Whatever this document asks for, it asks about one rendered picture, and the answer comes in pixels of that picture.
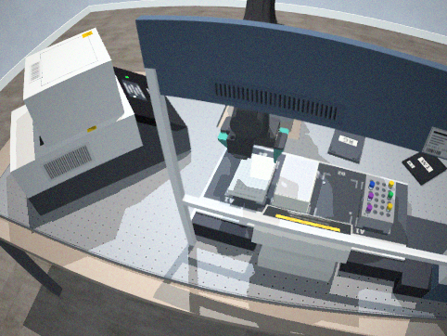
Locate white benchtop lab instrument with lid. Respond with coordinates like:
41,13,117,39
10,28,165,216

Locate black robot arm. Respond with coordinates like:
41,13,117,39
244,0,285,25

